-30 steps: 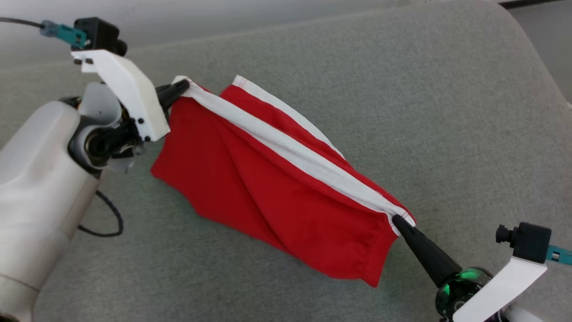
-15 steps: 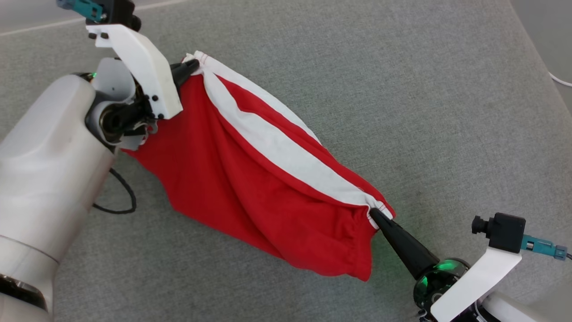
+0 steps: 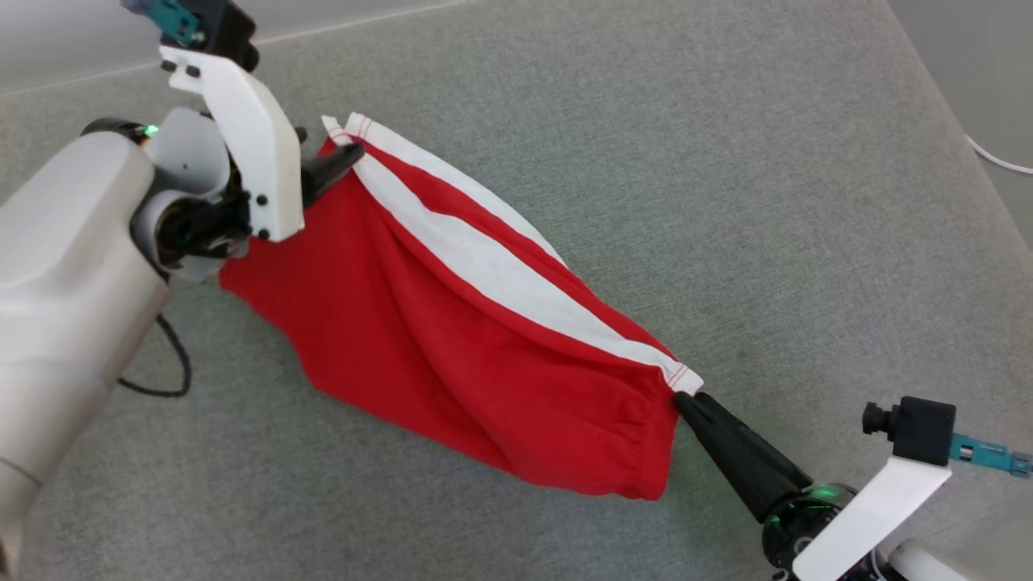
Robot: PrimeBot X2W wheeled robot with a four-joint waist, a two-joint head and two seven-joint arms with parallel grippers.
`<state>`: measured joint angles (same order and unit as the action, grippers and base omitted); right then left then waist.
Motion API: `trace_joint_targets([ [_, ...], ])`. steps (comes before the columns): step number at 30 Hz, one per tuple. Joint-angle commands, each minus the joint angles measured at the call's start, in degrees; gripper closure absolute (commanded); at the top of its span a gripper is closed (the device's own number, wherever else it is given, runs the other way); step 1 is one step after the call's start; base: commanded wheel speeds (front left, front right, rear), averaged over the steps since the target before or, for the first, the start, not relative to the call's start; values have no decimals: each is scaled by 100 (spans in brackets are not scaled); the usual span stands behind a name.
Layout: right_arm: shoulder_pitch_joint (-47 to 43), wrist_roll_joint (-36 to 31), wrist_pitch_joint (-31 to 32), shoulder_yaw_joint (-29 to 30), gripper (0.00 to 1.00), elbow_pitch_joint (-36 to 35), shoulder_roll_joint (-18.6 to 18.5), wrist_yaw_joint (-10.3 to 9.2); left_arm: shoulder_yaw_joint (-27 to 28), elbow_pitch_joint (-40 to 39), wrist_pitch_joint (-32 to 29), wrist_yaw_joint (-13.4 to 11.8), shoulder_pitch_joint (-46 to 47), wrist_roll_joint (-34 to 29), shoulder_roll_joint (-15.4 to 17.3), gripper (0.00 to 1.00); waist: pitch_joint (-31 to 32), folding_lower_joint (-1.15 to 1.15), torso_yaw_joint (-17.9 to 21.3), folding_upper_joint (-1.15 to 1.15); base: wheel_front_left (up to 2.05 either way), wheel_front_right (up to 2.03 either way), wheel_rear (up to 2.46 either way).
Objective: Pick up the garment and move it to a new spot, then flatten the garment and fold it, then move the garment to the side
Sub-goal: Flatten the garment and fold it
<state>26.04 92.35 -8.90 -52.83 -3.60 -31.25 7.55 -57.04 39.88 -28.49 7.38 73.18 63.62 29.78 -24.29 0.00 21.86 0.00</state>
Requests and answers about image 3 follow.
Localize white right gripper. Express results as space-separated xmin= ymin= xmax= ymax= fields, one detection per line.
xmin=672 ymin=392 xmax=953 ymax=581

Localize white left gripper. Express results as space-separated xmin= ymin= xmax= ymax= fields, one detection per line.
xmin=159 ymin=46 xmax=366 ymax=243

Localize red shorts with white stripe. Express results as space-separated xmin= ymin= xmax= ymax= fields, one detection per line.
xmin=218 ymin=111 xmax=705 ymax=501

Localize grey fabric sofa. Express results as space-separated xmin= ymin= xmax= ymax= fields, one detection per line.
xmin=0 ymin=0 xmax=1033 ymax=581

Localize white floor cable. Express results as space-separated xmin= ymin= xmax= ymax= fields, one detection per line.
xmin=964 ymin=133 xmax=1033 ymax=176

